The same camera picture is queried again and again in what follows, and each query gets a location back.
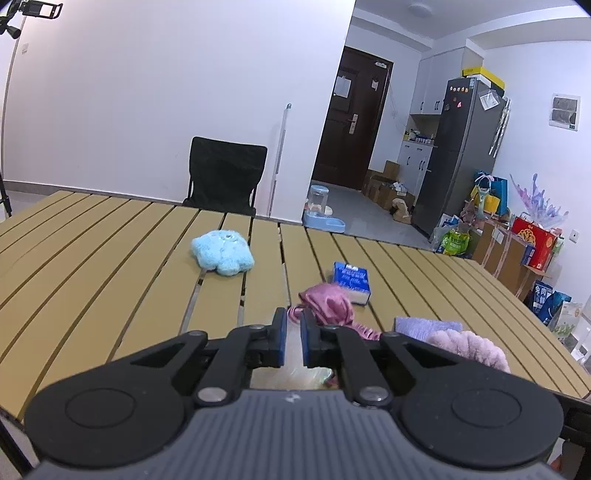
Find light blue plush toy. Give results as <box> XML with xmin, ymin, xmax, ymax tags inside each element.
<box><xmin>191</xmin><ymin>229</ymin><xmax>256</xmax><ymax>278</ymax></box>

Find pink fluffy headband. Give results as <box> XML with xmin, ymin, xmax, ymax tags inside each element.
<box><xmin>425</xmin><ymin>330</ymin><xmax>512</xmax><ymax>374</ymax></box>

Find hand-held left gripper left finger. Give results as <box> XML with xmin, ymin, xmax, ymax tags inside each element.
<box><xmin>129</xmin><ymin>307</ymin><xmax>288</xmax><ymax>407</ymax></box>

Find open cardboard boxes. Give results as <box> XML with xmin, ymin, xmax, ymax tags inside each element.
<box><xmin>362</xmin><ymin>161</ymin><xmax>416</xmax><ymax>210</ymax></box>

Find yellow box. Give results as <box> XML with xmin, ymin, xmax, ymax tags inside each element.
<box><xmin>462</xmin><ymin>66</ymin><xmax>505</xmax><ymax>90</ymax></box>

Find purple paper decoration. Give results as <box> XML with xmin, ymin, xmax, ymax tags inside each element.
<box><xmin>510</xmin><ymin>174</ymin><xmax>568</xmax><ymax>229</ymax></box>

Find black folding camp chair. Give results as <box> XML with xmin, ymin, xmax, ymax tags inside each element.
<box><xmin>182</xmin><ymin>136</ymin><xmax>269</xmax><ymax>217</ymax></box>

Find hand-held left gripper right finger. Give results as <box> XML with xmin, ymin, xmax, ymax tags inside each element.
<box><xmin>300</xmin><ymin>308</ymin><xmax>462</xmax><ymax>407</ymax></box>

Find blue gift bag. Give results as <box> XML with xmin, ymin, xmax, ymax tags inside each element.
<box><xmin>471</xmin><ymin>172</ymin><xmax>509</xmax><ymax>217</ymax></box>

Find blue carton box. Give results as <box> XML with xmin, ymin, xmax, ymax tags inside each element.
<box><xmin>531</xmin><ymin>280</ymin><xmax>571</xmax><ymax>324</ymax></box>

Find red gift box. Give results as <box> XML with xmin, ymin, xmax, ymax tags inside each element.
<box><xmin>512</xmin><ymin>217</ymin><xmax>557</xmax><ymax>271</ymax></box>

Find white electrical panel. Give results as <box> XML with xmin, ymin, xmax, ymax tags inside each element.
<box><xmin>549</xmin><ymin>93</ymin><xmax>580</xmax><ymax>132</ymax></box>

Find blue pet water feeder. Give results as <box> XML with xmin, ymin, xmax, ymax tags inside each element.
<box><xmin>302</xmin><ymin>185</ymin><xmax>347</xmax><ymax>234</ymax></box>

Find pink satin cloth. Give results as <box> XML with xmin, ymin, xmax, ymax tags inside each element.
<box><xmin>287</xmin><ymin>283</ymin><xmax>384</xmax><ymax>342</ymax></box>

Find purple cloth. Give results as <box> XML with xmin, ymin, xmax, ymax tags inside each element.
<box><xmin>393</xmin><ymin>316</ymin><xmax>464</xmax><ymax>340</ymax></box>

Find black camera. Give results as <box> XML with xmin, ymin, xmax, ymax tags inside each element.
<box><xmin>0</xmin><ymin>0</ymin><xmax>63</xmax><ymax>38</ymax></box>

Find brown cardboard box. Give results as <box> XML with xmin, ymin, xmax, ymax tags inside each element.
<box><xmin>471</xmin><ymin>219</ymin><xmax>539</xmax><ymax>296</ymax></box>

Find white floor cabinet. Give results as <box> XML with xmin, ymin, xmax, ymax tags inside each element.
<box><xmin>398</xmin><ymin>141</ymin><xmax>437</xmax><ymax>195</ymax></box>

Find white and green bag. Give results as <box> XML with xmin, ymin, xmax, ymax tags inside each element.
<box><xmin>549</xmin><ymin>302</ymin><xmax>585</xmax><ymax>342</ymax></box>

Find green plastic bag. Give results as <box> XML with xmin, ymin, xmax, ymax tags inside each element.
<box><xmin>436</xmin><ymin>226</ymin><xmax>472</xmax><ymax>257</ymax></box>

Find black tripod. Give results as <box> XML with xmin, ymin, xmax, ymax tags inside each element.
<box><xmin>0</xmin><ymin>37</ymin><xmax>21</xmax><ymax>217</ymax></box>

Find grey fridge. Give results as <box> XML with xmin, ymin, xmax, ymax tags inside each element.
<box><xmin>412</xmin><ymin>78</ymin><xmax>509</xmax><ymax>238</ymax></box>

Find white mop pole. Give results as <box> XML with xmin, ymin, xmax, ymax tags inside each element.
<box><xmin>270</xmin><ymin>103</ymin><xmax>293</xmax><ymax>217</ymax></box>

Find blue tissue packet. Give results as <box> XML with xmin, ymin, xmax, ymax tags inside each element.
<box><xmin>332</xmin><ymin>261</ymin><xmax>372</xmax><ymax>306</ymax></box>

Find dark brown door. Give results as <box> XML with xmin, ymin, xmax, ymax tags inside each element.
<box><xmin>311</xmin><ymin>46</ymin><xmax>394</xmax><ymax>191</ymax></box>

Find white wall cabinet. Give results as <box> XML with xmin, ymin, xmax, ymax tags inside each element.
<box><xmin>410</xmin><ymin>46</ymin><xmax>467</xmax><ymax>116</ymax></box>

